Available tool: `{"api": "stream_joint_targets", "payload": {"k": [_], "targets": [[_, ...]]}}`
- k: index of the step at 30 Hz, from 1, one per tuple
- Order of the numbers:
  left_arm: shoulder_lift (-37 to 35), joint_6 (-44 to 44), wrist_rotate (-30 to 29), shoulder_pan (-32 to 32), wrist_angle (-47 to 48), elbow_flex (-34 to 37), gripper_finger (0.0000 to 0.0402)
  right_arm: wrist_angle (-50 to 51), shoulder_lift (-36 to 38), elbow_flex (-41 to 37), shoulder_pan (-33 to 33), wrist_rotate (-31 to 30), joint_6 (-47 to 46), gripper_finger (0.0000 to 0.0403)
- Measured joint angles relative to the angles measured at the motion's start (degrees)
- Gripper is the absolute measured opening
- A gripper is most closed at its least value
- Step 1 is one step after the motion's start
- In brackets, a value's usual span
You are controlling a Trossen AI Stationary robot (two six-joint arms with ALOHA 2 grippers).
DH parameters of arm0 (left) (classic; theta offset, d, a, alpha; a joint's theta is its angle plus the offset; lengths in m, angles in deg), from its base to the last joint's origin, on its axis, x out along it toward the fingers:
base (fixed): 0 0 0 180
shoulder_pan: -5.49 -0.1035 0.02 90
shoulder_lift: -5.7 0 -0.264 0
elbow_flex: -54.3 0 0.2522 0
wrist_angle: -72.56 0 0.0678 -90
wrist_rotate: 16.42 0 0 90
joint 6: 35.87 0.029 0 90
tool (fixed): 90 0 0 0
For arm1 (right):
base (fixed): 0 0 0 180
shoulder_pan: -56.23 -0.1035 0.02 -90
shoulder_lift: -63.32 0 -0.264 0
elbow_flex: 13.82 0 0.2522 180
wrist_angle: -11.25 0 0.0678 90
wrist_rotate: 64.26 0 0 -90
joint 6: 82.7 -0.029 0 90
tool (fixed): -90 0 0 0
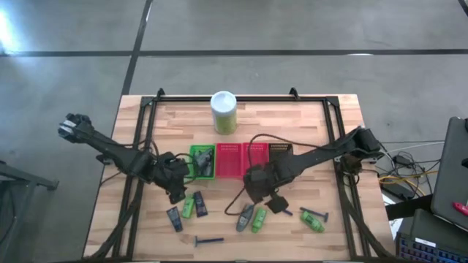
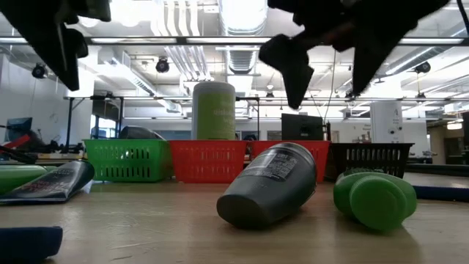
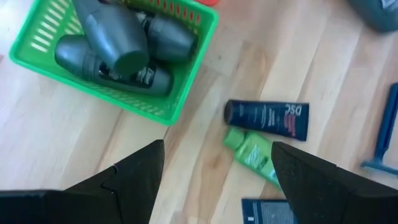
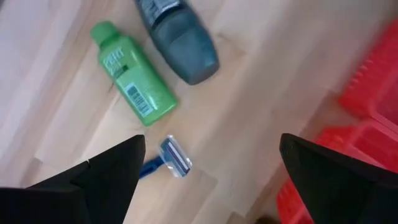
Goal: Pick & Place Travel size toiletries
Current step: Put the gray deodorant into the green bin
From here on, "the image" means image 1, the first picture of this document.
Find white paper sheet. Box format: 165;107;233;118
382;192;403;242

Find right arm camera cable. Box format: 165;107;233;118
224;133;330;216

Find black equipment box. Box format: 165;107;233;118
408;208;468;253

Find black aluminium table frame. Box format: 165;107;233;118
86;87;396;262

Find yellow cable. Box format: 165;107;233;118
378;170;439;197

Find black power adapter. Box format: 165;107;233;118
380;181;417;201

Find grey travel bottle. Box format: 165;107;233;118
193;148;216;178
235;203;256;233

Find red plastic basket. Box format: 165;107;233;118
215;142;244;179
242;142;271;176

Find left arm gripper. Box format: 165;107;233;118
153;151;191;205

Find dark travel tube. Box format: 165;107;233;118
192;190;209;218
166;206;184;233

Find small red object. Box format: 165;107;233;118
452;201;468;217

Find green plastic basket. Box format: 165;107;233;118
188;144;216;180

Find black plastic basket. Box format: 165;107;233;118
268;142;294;165

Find green travel bottle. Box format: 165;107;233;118
251;207;268;234
181;194;196;220
300;210;325;234

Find black backlit keyboard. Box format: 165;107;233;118
395;232;468;263

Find dark grey laptop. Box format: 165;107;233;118
430;116;468;232

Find white-lidded green wipes canister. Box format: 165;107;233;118
209;90;238;136

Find black metal stand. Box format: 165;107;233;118
0;159;60;263

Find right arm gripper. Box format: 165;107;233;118
244;163;290;215

